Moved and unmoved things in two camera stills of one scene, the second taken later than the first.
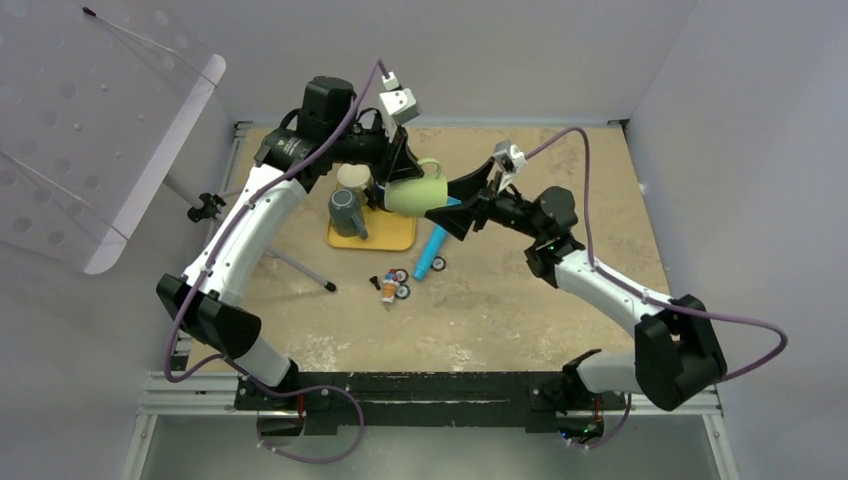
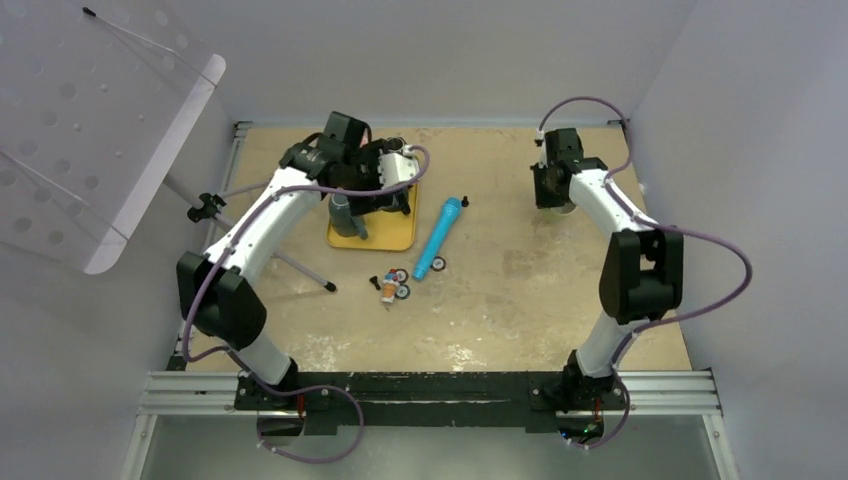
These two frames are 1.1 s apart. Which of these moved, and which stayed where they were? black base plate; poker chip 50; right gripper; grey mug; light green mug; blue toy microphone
Moved: right gripper; light green mug
Stayed: grey mug; blue toy microphone; poker chip 50; black base plate
